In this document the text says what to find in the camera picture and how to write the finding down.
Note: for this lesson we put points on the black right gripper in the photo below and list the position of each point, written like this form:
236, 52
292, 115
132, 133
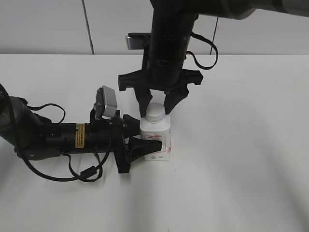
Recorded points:
164, 73

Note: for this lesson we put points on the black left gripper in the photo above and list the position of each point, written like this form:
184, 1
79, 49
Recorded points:
108, 136

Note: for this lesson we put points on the white ribbed bottle cap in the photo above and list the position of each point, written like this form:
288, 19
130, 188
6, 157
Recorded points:
155, 112

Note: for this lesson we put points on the white yogurt bottle red label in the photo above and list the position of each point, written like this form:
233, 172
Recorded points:
157, 131

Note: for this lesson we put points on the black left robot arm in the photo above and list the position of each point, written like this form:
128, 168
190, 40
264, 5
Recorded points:
41, 139

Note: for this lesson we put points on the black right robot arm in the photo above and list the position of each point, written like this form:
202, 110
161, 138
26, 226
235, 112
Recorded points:
165, 48

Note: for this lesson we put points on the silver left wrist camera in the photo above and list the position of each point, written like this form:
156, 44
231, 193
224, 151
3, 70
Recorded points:
105, 103

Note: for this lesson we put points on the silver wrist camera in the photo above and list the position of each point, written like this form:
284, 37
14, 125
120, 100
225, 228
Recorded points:
138, 40
105, 103

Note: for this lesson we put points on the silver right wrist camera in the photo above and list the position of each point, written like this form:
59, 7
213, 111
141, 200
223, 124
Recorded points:
138, 40

